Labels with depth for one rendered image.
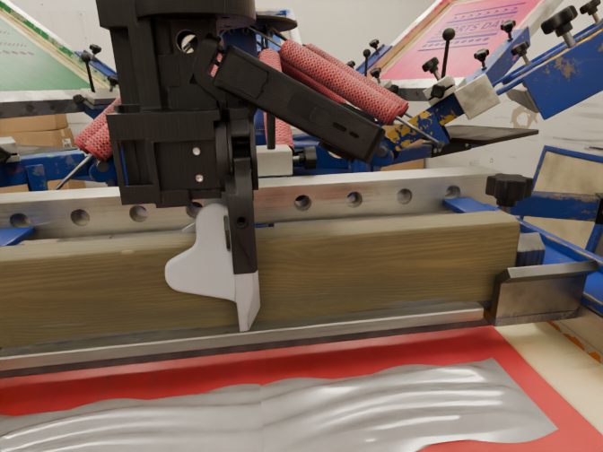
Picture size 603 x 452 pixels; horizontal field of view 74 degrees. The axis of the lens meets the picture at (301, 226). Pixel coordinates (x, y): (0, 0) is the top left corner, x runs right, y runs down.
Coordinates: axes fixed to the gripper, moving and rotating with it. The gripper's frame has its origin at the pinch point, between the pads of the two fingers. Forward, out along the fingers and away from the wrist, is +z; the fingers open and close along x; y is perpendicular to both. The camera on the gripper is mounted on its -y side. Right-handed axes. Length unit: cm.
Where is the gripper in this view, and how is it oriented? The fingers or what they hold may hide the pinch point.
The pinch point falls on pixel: (252, 295)
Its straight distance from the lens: 31.2
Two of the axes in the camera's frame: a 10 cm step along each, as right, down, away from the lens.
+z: 0.3, 9.4, 3.3
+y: -9.9, 0.7, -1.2
